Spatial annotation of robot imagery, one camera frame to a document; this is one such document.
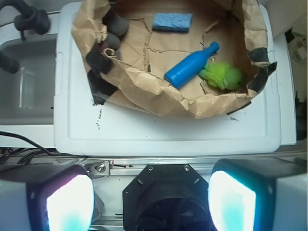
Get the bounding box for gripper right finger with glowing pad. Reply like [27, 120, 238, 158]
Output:
[208, 158, 308, 231]

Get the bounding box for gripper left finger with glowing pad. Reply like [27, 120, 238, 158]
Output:
[0, 164, 94, 231]

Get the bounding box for green plush animal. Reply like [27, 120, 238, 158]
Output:
[198, 62, 246, 90]

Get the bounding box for white plastic bin lid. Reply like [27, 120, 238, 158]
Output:
[54, 2, 281, 157]

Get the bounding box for blue plastic bottle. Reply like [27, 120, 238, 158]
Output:
[164, 42, 220, 89]

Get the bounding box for crumpled brown paper bag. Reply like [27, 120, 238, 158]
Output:
[72, 0, 277, 119]

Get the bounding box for blue sponge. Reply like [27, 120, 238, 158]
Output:
[152, 13, 193, 33]

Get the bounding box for grey plush toy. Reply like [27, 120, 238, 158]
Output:
[102, 8, 129, 51]

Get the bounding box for black cable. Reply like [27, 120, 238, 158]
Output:
[0, 130, 87, 159]

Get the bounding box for aluminium frame rail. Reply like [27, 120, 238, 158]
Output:
[52, 151, 308, 179]

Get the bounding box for black octagonal mount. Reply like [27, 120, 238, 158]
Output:
[122, 164, 215, 231]

